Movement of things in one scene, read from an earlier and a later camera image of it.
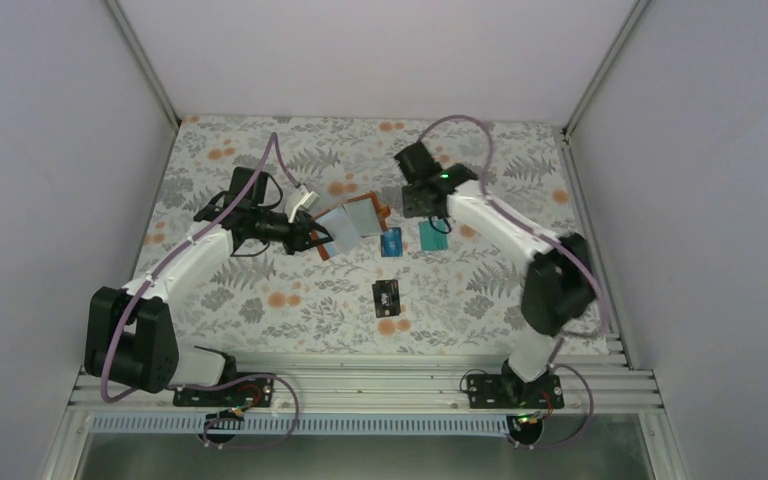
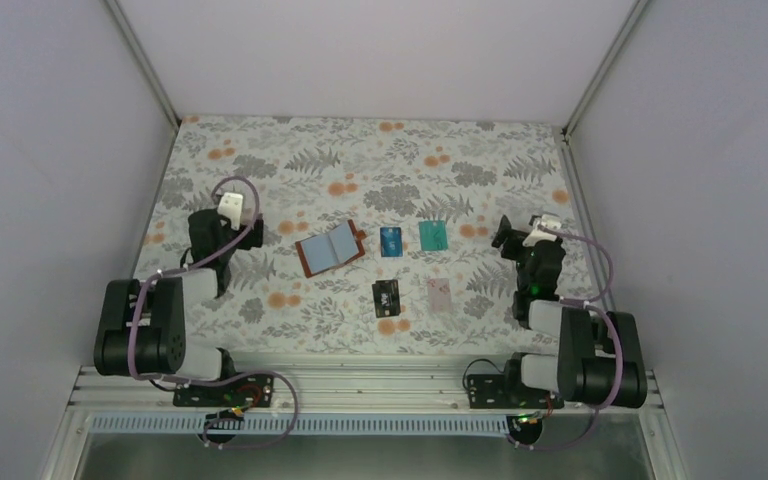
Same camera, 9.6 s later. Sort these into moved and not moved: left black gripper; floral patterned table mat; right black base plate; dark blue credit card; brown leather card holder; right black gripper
Moved: left black gripper; brown leather card holder; right black gripper
Not moved: dark blue credit card; floral patterned table mat; right black base plate
